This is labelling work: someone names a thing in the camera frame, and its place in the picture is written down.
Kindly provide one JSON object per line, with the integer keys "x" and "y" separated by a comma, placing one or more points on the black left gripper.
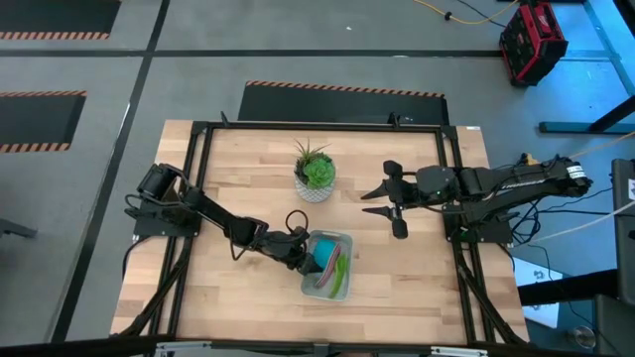
{"x": 283, "y": 245}

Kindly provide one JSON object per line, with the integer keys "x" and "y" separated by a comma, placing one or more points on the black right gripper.
{"x": 431, "y": 186}

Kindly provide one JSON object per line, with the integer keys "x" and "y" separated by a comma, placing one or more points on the teal measuring cup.
{"x": 325, "y": 252}

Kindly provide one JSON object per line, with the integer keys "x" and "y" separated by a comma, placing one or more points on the pink measuring cup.
{"x": 330, "y": 268}

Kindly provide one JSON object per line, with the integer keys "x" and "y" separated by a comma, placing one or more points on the clear plastic tray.
{"x": 317, "y": 292}

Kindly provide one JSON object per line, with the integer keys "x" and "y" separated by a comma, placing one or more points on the green measuring cup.
{"x": 340, "y": 275}

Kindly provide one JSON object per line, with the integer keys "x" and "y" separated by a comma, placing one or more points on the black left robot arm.
{"x": 213, "y": 213}

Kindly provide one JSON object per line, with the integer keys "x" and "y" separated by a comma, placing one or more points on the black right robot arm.
{"x": 526, "y": 186}

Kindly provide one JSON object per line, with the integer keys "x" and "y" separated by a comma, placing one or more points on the green succulent in white pot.
{"x": 317, "y": 171}

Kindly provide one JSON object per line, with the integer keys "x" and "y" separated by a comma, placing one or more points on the black striped-edge floor mat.
{"x": 342, "y": 106}
{"x": 37, "y": 119}
{"x": 54, "y": 15}

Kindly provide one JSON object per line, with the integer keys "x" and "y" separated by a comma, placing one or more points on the white floor sheet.
{"x": 541, "y": 273}

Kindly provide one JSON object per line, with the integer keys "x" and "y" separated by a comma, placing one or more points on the dark desk foot bar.
{"x": 570, "y": 128}

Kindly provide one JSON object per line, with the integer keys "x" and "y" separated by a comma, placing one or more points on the black desk edge beam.
{"x": 570, "y": 287}

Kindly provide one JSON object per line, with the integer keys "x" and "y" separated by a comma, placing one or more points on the red and black tool box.
{"x": 533, "y": 42}

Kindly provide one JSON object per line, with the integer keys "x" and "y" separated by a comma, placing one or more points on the metal cup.
{"x": 581, "y": 337}

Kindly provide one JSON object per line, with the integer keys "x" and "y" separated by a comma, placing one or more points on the dark grey equipment case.
{"x": 624, "y": 238}

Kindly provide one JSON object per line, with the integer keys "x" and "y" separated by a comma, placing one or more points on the black overhead crossbar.
{"x": 74, "y": 347}

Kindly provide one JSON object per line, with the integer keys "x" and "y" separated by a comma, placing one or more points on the dark grey cabinet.
{"x": 615, "y": 327}

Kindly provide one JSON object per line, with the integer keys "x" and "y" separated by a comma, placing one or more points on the black furniture foot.
{"x": 17, "y": 229}

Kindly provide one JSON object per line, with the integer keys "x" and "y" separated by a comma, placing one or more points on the black aluminium table frame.
{"x": 322, "y": 126}

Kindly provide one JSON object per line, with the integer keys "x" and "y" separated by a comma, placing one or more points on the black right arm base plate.
{"x": 498, "y": 235}

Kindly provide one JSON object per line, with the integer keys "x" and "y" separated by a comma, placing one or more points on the silver metal bracket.
{"x": 459, "y": 352}
{"x": 181, "y": 349}

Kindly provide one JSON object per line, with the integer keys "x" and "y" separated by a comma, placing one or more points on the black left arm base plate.
{"x": 149, "y": 228}

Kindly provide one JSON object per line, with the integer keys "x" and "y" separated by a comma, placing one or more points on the blue metal desk frame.
{"x": 602, "y": 30}

